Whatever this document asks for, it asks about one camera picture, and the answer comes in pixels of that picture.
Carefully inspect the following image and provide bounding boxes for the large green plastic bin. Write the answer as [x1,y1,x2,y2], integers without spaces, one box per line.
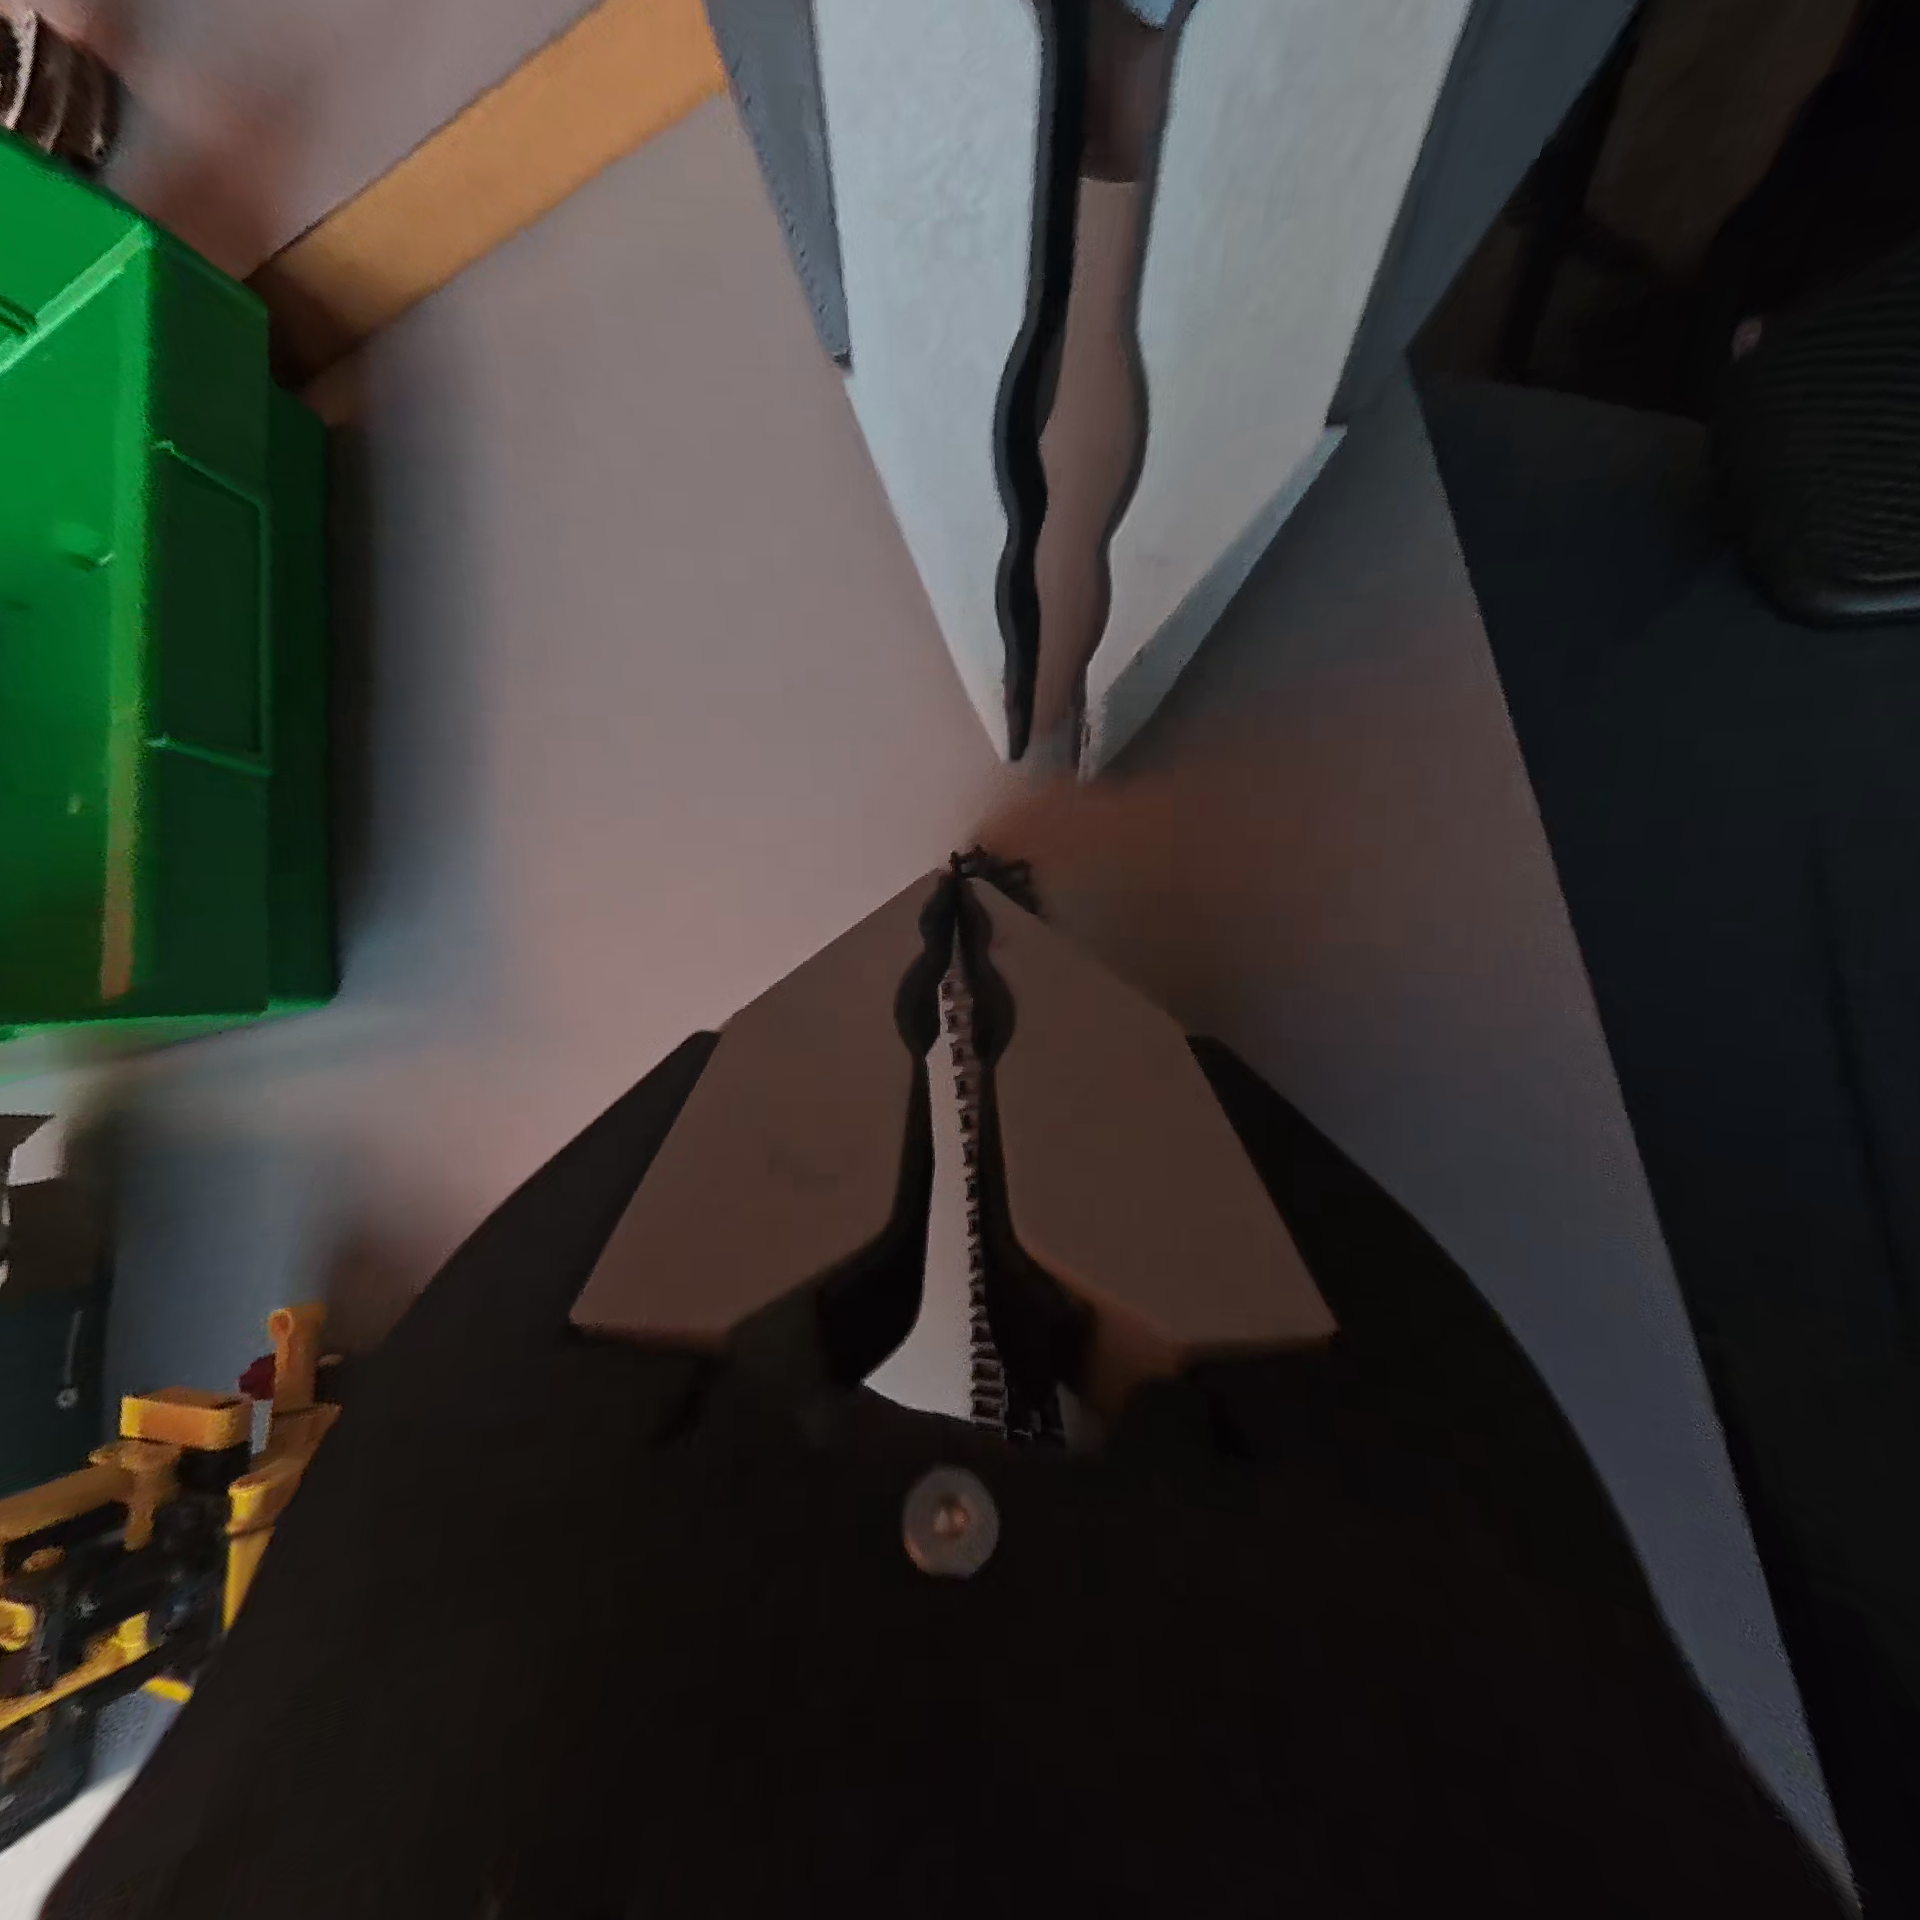
[0,126,342,1042]

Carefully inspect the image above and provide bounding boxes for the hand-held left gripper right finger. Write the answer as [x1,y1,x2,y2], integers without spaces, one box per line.
[960,870,1341,1419]

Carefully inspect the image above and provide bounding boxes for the black office chair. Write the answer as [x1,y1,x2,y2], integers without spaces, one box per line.
[1717,262,1920,630]

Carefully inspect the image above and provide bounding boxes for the yellow lego bulldozer model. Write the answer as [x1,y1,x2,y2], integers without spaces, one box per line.
[0,1302,344,1824]

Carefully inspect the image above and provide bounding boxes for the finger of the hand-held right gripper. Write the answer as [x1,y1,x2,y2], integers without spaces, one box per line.
[705,0,1086,764]
[1076,0,1641,779]

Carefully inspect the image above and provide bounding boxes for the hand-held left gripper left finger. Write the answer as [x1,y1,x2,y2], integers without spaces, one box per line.
[571,858,967,1390]

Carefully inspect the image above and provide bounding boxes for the dark lego set box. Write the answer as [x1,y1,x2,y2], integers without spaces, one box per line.
[0,1112,117,1494]

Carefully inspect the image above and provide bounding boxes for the black lego track chain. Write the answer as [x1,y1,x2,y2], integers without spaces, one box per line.
[932,844,1060,1446]

